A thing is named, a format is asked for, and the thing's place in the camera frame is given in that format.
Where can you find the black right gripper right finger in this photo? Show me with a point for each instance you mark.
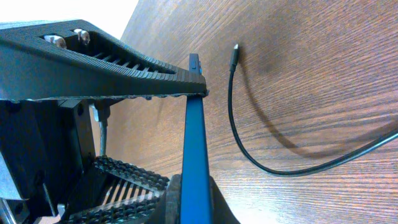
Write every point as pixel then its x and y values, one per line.
pixel 222 214

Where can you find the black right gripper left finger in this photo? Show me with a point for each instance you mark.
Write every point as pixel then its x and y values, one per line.
pixel 167 210

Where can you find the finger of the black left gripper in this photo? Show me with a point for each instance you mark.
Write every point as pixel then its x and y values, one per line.
pixel 113 191
pixel 58 60

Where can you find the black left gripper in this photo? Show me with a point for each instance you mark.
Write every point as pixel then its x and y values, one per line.
pixel 47 161

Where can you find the blue Galaxy smartphone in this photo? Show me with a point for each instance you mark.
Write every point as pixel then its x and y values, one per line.
pixel 195 205

